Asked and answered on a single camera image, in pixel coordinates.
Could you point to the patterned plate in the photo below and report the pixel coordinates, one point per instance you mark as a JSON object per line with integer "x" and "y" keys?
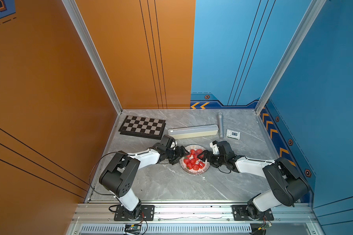
{"x": 194, "y": 160}

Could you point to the small white digital timer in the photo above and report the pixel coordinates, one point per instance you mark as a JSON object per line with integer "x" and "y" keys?
{"x": 233, "y": 134}

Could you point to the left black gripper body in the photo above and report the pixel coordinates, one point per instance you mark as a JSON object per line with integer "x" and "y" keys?
{"x": 173, "y": 155}

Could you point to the left green circuit board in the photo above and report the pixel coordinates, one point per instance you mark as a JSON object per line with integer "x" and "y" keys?
{"x": 132, "y": 229}

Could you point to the aluminium frame post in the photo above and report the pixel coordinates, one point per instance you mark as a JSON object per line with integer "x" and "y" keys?
{"x": 303, "y": 28}
{"x": 83, "y": 32}

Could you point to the right green circuit board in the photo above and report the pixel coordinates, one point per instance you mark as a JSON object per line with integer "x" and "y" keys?
{"x": 262, "y": 230}

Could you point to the silver microphone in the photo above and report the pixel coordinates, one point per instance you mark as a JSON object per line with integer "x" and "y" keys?
{"x": 220, "y": 125}

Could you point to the right aluminium frame post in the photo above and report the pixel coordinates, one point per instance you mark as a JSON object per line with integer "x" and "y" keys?
{"x": 303, "y": 28}

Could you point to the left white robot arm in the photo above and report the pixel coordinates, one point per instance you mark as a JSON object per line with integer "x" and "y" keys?
{"x": 120, "y": 173}

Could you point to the black white chessboard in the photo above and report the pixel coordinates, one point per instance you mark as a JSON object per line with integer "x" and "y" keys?
{"x": 143, "y": 127}

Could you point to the green circuit board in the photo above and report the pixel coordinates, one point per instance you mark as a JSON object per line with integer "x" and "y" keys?
{"x": 262, "y": 230}
{"x": 132, "y": 229}

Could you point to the red strawberries pile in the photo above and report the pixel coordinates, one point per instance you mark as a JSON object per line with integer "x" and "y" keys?
{"x": 191, "y": 162}

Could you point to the left aluminium frame post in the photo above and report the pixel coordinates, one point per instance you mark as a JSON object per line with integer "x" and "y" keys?
{"x": 83, "y": 32}

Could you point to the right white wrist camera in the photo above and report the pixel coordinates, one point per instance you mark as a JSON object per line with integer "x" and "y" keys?
{"x": 214, "y": 147}

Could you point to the cream plastic wrap dispenser box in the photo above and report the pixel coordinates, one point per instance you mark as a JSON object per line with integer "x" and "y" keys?
{"x": 193, "y": 132}

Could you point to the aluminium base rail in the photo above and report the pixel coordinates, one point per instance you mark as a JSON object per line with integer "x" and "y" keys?
{"x": 192, "y": 217}

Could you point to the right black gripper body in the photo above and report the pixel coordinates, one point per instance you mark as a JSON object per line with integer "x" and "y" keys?
{"x": 216, "y": 159}

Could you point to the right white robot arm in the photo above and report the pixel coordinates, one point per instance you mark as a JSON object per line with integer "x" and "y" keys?
{"x": 286, "y": 184}

